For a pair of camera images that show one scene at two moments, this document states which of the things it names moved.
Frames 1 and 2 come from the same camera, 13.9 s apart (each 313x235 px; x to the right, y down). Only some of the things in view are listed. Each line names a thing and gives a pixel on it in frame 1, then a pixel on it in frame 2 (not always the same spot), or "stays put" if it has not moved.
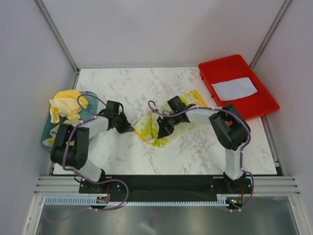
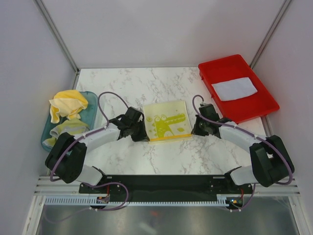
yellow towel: x=69 y=102 stays put
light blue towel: x=234 y=88 stays put
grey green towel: x=51 y=143 stays put
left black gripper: x=127 y=127 to x=143 y=136
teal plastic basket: x=88 y=111 stays put
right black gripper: x=165 y=129 to x=196 y=130
